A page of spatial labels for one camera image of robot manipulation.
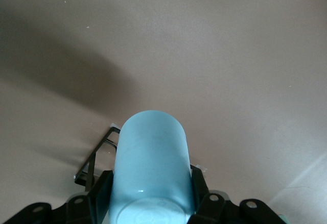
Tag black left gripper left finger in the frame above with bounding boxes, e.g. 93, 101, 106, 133
0, 169, 115, 224

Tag black wire cup rack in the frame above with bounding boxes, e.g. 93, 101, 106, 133
73, 123, 208, 193

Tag light blue cup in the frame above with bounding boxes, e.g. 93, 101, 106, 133
108, 109, 194, 224

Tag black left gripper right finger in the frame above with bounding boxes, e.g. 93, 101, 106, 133
188, 166, 285, 224

